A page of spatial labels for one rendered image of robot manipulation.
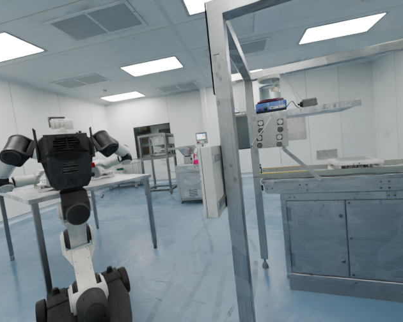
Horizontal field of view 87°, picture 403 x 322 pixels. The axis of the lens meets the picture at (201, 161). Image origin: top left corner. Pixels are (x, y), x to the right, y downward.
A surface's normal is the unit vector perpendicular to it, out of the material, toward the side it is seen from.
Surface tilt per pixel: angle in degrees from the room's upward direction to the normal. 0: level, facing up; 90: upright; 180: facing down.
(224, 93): 90
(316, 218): 90
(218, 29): 90
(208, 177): 90
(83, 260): 46
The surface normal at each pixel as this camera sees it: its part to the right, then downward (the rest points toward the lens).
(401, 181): -0.33, 0.11
